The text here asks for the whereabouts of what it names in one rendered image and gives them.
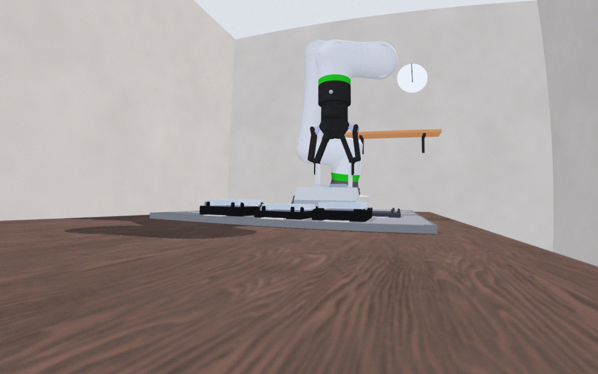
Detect white operator button panel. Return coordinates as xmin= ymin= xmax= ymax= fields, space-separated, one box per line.
xmin=292 ymin=187 xmax=360 ymax=207

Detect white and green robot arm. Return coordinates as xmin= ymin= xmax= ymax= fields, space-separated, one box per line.
xmin=296 ymin=39 xmax=398 ymax=184

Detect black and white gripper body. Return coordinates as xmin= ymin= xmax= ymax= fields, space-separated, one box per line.
xmin=319 ymin=103 xmax=349 ymax=139

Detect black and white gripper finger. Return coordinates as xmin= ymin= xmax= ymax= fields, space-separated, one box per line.
xmin=308 ymin=125 xmax=331 ymax=184
xmin=335 ymin=124 xmax=361 ymax=188

